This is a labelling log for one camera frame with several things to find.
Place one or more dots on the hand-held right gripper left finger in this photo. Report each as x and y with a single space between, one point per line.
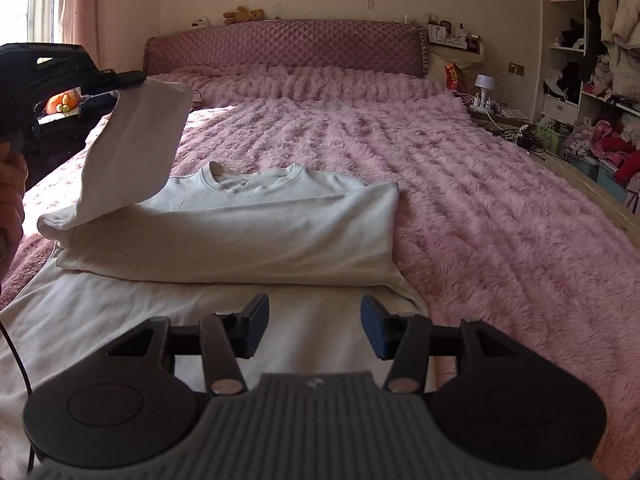
257 321

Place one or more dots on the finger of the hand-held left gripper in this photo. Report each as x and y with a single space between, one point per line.
127 79

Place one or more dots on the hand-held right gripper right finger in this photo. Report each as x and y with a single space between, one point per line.
372 321

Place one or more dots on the white printed sweatshirt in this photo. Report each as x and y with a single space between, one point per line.
250 220

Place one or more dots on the person's left forearm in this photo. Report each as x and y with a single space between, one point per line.
11 230

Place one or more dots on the pile of red pink clothes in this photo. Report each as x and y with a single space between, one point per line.
607 142

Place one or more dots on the person's left hand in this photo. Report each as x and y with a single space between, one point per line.
11 167

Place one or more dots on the orange plush toy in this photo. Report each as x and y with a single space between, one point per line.
62 102

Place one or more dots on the pink curtain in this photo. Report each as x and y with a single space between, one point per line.
80 0

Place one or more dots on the white plush toy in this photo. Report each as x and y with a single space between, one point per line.
199 23

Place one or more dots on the brown teddy bear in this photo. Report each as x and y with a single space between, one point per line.
244 15

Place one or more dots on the purple quilted headboard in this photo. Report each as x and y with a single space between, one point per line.
280 45

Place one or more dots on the pink fluffy blanket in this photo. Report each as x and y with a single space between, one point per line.
450 185

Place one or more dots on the white power strip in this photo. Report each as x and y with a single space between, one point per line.
482 108

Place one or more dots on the wooden nightstand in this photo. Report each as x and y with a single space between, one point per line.
502 116

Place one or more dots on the green storage box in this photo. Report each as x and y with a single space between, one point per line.
552 139

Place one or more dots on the red snack bag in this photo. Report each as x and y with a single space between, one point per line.
454 76

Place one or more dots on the white table lamp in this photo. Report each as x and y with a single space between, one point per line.
484 84

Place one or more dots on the blue storage box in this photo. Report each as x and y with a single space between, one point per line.
597 172

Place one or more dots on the white drawer box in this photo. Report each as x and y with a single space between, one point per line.
560 109

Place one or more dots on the cluttered bedside shelf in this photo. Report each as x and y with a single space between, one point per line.
452 37

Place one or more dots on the white wardrobe shelf unit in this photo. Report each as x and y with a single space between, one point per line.
567 47

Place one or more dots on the pile of pale coats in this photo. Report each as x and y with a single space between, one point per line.
620 25

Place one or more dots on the wooden bed frame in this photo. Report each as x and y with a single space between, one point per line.
590 195

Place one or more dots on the gold wall socket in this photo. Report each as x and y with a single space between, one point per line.
516 68

